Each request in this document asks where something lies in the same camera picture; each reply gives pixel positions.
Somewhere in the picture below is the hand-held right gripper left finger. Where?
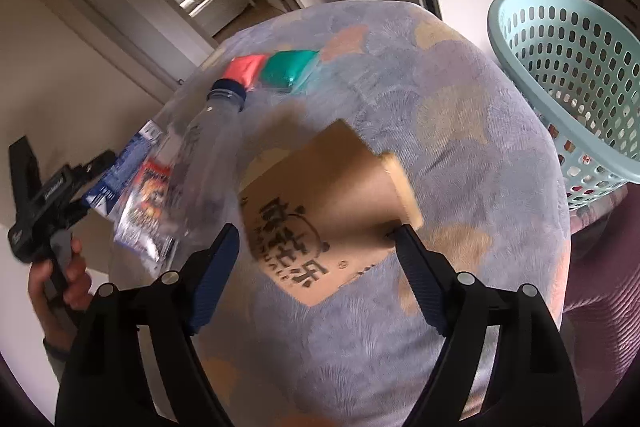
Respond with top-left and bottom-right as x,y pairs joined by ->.
55,223 -> 241,427

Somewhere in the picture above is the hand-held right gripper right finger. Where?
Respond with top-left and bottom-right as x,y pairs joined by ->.
392,223 -> 585,427

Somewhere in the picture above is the brown paper cup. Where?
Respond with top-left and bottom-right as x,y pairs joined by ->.
239,119 -> 426,308

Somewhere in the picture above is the clear plastic bottle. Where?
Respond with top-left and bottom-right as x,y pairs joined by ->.
167,78 -> 248,268

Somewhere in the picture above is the light blue plastic basket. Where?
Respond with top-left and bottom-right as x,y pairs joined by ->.
487,0 -> 640,210

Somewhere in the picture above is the person's left hand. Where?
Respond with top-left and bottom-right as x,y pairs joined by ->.
27,239 -> 95,348

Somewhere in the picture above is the blue white carton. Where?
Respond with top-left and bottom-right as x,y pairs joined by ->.
82,121 -> 166,214

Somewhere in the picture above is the clear printed snack wrapper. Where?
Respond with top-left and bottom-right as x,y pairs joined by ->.
113,159 -> 183,265

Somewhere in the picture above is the patterned grey blanket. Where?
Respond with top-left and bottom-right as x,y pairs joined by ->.
107,0 -> 573,427

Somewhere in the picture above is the pink ribbed cushion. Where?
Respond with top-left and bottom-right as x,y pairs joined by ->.
560,187 -> 640,413

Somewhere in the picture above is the red snack packet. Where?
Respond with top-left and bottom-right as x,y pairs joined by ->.
222,55 -> 266,88

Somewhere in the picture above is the green snack packet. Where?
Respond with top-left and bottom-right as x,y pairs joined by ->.
260,50 -> 321,94

